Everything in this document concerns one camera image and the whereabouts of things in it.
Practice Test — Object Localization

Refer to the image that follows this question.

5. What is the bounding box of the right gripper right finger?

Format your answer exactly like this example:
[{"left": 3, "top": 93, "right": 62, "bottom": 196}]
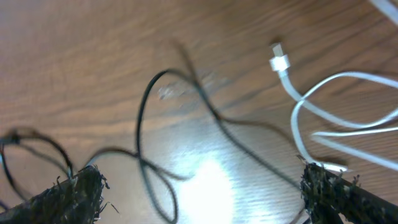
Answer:
[{"left": 300, "top": 163, "right": 397, "bottom": 224}]

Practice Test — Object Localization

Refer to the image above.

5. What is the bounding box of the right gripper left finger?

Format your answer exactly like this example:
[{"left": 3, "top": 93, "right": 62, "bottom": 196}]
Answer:
[{"left": 1, "top": 166, "right": 108, "bottom": 224}]

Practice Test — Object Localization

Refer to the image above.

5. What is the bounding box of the white USB cable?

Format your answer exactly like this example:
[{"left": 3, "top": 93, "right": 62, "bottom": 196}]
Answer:
[{"left": 269, "top": 0, "right": 398, "bottom": 174}]

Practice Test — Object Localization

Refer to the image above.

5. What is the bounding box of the black USB cable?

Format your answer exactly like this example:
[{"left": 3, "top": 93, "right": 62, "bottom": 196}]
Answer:
[{"left": 0, "top": 42, "right": 302, "bottom": 224}]

